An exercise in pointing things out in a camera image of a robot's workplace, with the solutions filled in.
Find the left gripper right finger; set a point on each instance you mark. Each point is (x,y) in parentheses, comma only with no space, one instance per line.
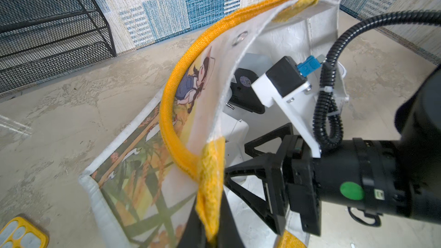
(228,235)

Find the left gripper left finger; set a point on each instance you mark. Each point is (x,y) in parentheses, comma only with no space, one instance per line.
(194,235)

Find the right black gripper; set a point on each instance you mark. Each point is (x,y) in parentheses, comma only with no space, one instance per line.
(260,183)

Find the white canvas tote bag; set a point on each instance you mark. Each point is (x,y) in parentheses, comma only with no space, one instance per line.
(143,185)

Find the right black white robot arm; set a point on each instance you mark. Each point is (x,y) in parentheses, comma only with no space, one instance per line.
(377,177)

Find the yellow calculator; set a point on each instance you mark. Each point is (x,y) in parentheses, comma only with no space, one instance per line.
(20,233)

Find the black mesh shelf rack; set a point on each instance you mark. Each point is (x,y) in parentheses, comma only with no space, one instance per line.
(45,39)

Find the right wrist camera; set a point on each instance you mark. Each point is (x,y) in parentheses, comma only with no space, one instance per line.
(284,85)

